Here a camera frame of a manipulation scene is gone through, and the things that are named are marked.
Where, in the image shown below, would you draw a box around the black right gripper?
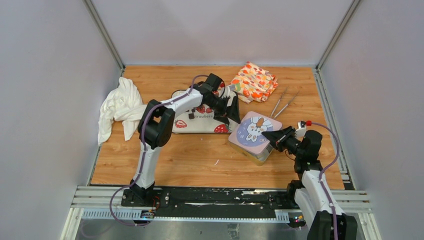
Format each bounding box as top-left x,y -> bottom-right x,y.
262,126 -> 305,158

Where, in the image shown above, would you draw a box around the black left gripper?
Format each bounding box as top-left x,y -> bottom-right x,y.
205,94 -> 241,125

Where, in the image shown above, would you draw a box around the metal tongs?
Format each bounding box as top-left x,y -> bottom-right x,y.
269,86 -> 301,120

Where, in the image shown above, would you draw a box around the silver tin lid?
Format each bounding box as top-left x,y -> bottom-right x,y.
228,111 -> 283,157

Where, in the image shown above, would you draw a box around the yellow tin box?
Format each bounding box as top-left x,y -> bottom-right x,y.
229,142 -> 273,166

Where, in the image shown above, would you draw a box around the strawberry print tray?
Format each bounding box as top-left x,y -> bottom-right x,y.
172,104 -> 238,134

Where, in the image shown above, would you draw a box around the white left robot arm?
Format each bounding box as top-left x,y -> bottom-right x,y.
129,73 -> 241,207

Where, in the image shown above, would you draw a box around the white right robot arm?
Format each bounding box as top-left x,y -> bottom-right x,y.
262,126 -> 358,240

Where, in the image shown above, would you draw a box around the orange floral cloth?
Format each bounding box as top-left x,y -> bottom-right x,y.
230,61 -> 279,104

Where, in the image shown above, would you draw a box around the white cloth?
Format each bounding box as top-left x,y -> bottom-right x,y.
97,76 -> 147,146

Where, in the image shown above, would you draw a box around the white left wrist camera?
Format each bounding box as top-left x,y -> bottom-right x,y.
223,84 -> 239,98

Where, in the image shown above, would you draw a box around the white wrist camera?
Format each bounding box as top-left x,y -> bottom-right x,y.
295,120 -> 307,138
223,84 -> 239,98

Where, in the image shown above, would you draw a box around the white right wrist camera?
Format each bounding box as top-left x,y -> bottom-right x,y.
295,120 -> 307,138

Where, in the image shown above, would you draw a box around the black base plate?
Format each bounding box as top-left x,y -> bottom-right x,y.
121,187 -> 300,219

